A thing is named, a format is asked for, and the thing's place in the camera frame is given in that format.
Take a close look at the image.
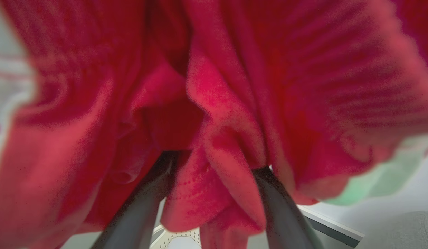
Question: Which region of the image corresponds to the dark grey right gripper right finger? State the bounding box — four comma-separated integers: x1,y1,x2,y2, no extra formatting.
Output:
252,166,325,249

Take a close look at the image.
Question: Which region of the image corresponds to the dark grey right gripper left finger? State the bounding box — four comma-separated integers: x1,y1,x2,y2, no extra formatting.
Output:
91,151,180,249

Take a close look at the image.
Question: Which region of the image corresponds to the red white striped jersey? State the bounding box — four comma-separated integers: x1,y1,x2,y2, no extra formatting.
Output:
0,0,428,249

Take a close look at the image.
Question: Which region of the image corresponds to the cream perforated plastic laundry basket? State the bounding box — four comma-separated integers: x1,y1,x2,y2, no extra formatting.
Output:
149,224,202,249

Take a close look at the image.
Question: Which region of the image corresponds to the white black baseboard strip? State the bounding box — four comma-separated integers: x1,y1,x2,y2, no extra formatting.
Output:
298,205,365,248

